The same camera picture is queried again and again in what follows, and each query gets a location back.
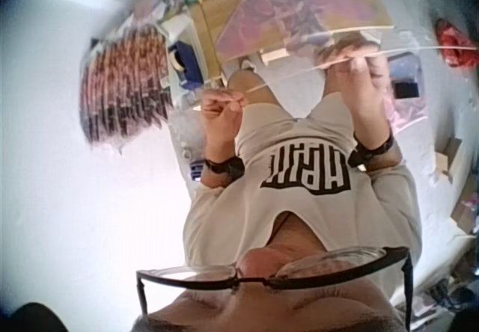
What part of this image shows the blue striped small packet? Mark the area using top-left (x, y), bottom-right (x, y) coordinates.
top-left (189, 159), bottom-right (205, 182)

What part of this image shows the brown cardboard box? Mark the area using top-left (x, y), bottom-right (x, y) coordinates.
top-left (433, 136), bottom-right (466, 188)

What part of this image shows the person's left hand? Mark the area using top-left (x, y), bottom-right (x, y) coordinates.
top-left (200, 87), bottom-right (250, 158)

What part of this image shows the small black box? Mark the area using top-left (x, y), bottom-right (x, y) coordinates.
top-left (392, 79), bottom-right (421, 100)

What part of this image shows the clear plastic bag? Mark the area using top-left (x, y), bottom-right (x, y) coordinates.
top-left (201, 25), bottom-right (479, 96)

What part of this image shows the blue tape dispenser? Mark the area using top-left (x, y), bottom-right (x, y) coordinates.
top-left (166, 39), bottom-right (206, 87)

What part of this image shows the black wrist band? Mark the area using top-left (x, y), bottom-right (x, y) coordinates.
top-left (204, 156), bottom-right (246, 180)
top-left (347, 128), bottom-right (396, 169)

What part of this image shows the person's right hand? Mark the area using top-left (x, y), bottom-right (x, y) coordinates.
top-left (315, 42), bottom-right (394, 143)

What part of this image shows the red crumpled wrapper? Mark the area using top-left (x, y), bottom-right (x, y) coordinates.
top-left (435, 17), bottom-right (479, 70)

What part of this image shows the colourful printed picture board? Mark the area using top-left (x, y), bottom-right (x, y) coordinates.
top-left (215, 0), bottom-right (394, 64)

